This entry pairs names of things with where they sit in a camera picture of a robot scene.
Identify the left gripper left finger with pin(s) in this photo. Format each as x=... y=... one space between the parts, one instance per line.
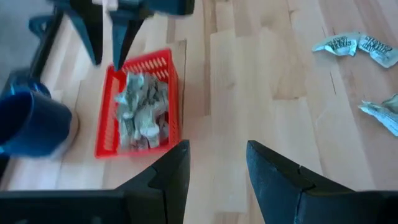
x=161 y=193

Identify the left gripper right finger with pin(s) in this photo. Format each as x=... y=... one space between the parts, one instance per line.
x=280 y=196

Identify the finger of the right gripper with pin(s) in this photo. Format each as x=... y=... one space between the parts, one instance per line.
x=90 y=34
x=122 y=40

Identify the green-printed white packet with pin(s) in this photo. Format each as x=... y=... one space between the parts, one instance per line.
x=146 y=124
x=155 y=90
x=162 y=124
x=146 y=143
x=377 y=51
x=124 y=133
x=132 y=93
x=379 y=116
x=335 y=43

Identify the red slotted plastic basket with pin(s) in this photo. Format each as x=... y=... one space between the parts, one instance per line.
x=105 y=137

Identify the dark blue mug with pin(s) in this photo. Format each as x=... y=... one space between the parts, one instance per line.
x=34 y=124

